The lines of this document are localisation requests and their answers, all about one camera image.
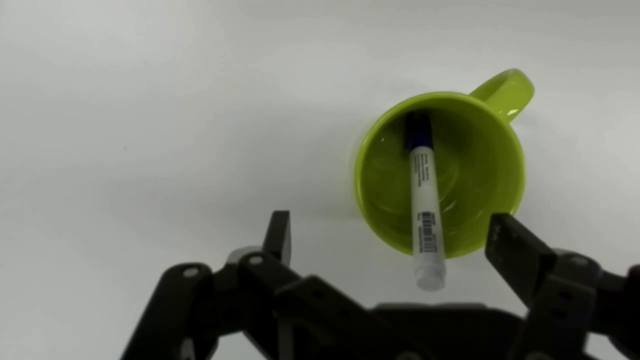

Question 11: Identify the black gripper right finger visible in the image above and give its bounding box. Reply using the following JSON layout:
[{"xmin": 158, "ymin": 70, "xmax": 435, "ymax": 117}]
[{"xmin": 483, "ymin": 212, "xmax": 640, "ymax": 360}]

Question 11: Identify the white marker with black cap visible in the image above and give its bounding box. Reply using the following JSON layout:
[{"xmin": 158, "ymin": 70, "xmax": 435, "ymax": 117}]
[{"xmin": 401, "ymin": 112, "xmax": 448, "ymax": 294}]

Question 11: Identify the lime green mug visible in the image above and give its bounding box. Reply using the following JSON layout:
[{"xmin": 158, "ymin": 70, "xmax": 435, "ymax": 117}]
[{"xmin": 351, "ymin": 68, "xmax": 535, "ymax": 260}]

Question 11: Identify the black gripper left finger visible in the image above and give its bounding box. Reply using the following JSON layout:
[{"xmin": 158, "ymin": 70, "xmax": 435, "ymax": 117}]
[{"xmin": 118, "ymin": 210, "xmax": 376, "ymax": 360}]

